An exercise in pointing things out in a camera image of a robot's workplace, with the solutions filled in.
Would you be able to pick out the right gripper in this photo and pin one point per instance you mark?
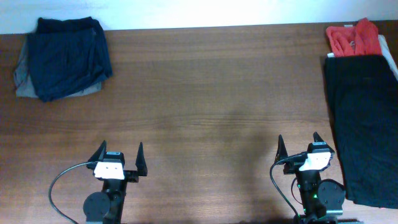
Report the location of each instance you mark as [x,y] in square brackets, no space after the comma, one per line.
[290,168]

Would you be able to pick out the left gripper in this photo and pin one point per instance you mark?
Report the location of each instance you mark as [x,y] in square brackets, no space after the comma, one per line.
[131,175]

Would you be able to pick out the black t-shirt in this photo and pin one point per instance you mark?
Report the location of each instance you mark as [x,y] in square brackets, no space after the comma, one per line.
[362,97]

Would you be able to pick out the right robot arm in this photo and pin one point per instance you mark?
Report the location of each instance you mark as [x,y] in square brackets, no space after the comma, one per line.
[321,200]

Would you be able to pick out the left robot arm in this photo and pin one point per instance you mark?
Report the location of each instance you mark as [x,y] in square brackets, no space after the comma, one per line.
[106,206]

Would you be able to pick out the folded navy blue garment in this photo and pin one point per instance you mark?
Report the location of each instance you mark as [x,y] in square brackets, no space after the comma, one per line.
[65,57]

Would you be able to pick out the folded grey garment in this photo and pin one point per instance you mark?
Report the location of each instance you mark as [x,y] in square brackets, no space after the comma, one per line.
[23,82]

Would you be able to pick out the red t-shirt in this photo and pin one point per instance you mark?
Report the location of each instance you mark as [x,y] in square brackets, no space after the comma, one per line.
[354,39]

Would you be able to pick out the white garment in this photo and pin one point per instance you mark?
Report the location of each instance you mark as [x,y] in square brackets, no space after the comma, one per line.
[390,56]

